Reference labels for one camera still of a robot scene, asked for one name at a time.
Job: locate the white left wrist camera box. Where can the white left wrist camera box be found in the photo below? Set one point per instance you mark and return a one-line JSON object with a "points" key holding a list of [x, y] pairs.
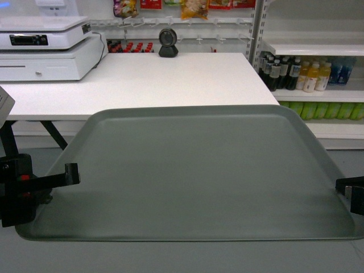
{"points": [[6, 105]]}

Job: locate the black barcode scanner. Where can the black barcode scanner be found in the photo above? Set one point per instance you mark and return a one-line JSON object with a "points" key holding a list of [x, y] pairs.
{"points": [[168, 39]]}

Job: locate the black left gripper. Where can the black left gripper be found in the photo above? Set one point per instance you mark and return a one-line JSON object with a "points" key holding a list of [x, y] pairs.
{"points": [[19, 202]]}

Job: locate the grey silver rectangular tray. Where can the grey silver rectangular tray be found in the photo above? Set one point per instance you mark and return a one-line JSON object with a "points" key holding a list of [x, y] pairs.
{"points": [[214, 173]]}

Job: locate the white checkout table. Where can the white checkout table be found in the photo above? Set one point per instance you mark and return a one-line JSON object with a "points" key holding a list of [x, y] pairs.
{"points": [[132, 80]]}

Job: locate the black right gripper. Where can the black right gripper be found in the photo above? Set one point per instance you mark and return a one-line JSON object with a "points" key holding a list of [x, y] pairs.
{"points": [[352, 188]]}

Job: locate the white cash register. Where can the white cash register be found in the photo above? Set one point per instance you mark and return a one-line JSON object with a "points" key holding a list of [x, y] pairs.
{"points": [[59, 25]]}

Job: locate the white metal store shelf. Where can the white metal store shelf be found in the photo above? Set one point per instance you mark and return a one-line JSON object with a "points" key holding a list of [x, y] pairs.
{"points": [[309, 53]]}

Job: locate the white cash drawer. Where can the white cash drawer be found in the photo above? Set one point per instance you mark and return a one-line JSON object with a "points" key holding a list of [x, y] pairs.
{"points": [[69, 65]]}

